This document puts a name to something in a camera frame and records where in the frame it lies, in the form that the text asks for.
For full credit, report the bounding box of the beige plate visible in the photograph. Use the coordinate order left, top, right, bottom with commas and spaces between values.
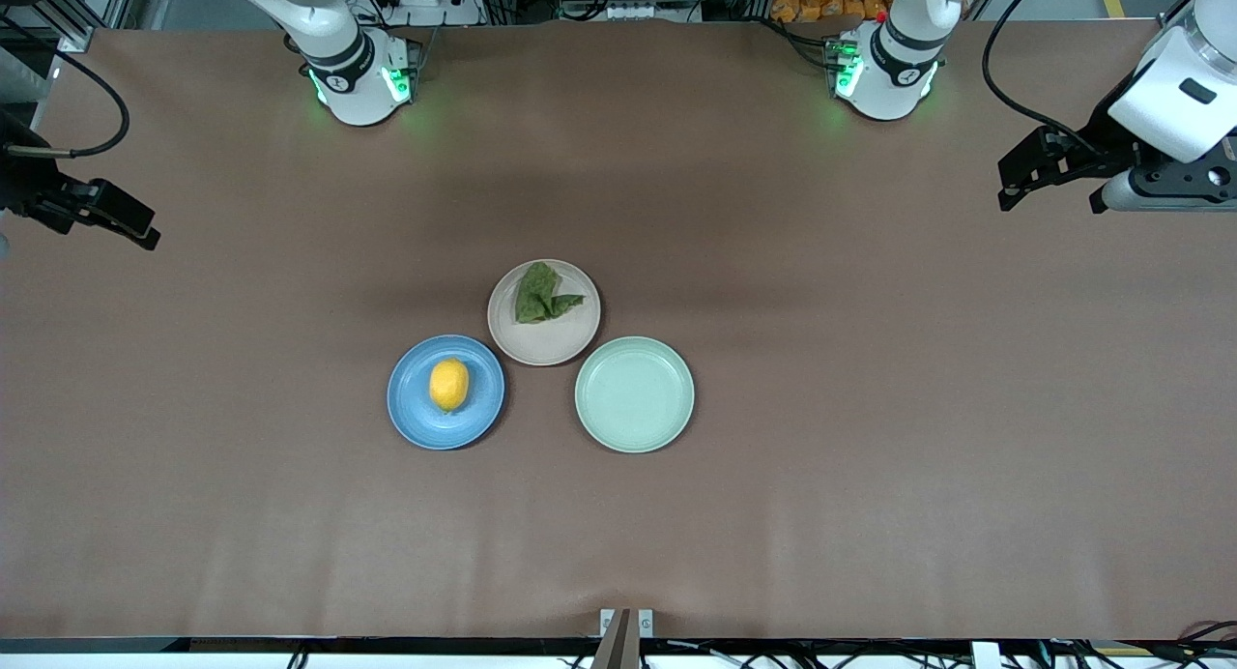
486, 259, 602, 367

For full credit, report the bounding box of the yellow lemon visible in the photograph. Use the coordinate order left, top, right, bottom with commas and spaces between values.
428, 358, 472, 415

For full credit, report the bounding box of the metal bracket plate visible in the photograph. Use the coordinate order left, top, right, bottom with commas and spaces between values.
599, 608, 654, 639

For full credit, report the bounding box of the blue plate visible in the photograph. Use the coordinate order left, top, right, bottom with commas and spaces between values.
387, 334, 506, 451

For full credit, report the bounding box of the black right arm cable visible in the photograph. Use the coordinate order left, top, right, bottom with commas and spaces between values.
0, 16, 131, 160

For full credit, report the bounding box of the brown table cover sheet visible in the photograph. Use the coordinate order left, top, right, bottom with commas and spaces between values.
0, 21, 1237, 641

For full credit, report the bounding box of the green lettuce leaf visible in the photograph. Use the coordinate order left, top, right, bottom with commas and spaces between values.
511, 261, 587, 325

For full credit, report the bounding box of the aluminium frame profile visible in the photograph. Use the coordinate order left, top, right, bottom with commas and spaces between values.
0, 0, 146, 56

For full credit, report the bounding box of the brown camera pole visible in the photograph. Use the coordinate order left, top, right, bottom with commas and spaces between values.
591, 609, 641, 669

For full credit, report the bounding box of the light green plate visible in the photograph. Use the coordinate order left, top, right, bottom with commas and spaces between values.
574, 335, 696, 454

